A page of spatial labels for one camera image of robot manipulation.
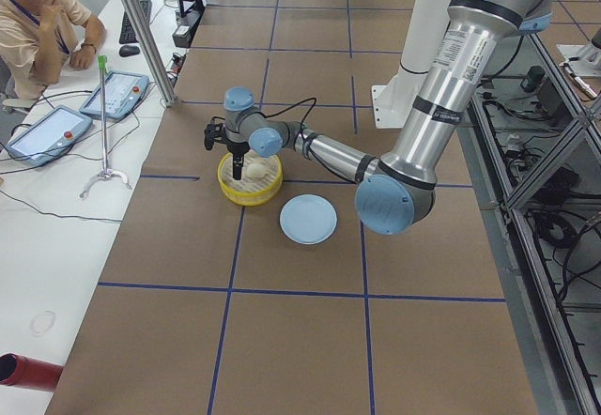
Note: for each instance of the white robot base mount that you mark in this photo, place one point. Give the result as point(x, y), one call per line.
point(392, 102)

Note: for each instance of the near teach pendant tablet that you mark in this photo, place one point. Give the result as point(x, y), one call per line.
point(50, 137)

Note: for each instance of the black power box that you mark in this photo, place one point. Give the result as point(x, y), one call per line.
point(186, 28)

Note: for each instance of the red cylinder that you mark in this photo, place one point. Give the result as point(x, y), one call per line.
point(27, 373)

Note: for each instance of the seated person beige shirt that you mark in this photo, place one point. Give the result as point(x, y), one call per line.
point(39, 36)

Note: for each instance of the far teach pendant tablet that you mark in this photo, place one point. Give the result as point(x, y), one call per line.
point(123, 91)

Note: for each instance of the white steamed bun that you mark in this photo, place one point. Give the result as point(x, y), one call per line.
point(256, 170)

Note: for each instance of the black computer mouse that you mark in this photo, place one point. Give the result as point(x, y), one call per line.
point(128, 50)

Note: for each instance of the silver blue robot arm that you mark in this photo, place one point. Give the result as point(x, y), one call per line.
point(396, 189)

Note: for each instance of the teach pendant tablet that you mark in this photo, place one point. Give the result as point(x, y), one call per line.
point(50, 137)
point(123, 91)

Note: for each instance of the light blue plate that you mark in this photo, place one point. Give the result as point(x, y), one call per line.
point(308, 219)

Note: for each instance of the yellow plastic steamer basket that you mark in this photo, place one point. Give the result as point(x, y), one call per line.
point(247, 191)

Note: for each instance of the aluminium frame post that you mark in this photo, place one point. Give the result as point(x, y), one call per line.
point(150, 50)

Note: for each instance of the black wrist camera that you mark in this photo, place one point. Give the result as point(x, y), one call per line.
point(214, 133)

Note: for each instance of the metal stand green top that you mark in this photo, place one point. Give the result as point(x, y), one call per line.
point(106, 173)

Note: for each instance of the aluminium frame rack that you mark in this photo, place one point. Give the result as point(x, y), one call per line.
point(533, 149)

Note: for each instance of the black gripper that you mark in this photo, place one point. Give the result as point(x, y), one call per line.
point(236, 147)

